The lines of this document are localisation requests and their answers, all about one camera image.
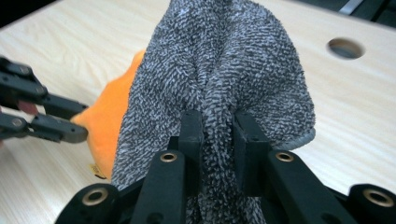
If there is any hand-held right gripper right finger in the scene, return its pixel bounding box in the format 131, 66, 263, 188
233, 111, 359, 224

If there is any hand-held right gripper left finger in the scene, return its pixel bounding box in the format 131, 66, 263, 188
130, 109, 205, 224

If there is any orange plush toy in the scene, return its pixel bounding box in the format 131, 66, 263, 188
70, 49, 148, 181

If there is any grey towel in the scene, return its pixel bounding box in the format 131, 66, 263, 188
110, 0, 317, 224

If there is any round table cable hole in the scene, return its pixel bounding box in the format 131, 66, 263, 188
326, 36, 366, 61

